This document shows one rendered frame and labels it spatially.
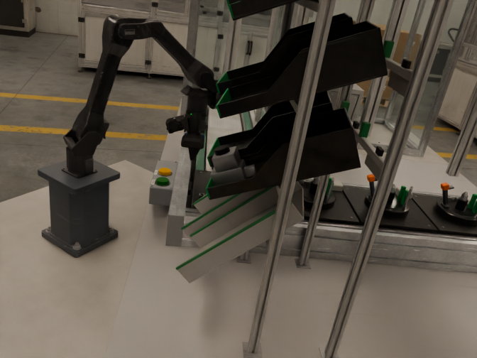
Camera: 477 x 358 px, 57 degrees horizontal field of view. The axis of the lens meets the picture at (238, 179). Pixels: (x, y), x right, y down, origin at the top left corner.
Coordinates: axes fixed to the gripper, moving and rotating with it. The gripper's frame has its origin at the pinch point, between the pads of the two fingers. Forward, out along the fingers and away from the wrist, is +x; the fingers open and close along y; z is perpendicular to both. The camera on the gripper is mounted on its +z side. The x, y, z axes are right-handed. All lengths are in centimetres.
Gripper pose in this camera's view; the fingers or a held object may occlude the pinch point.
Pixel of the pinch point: (192, 149)
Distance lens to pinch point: 129.3
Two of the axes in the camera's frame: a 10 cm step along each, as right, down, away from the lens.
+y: 0.3, 4.4, -9.0
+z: -9.9, -1.1, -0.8
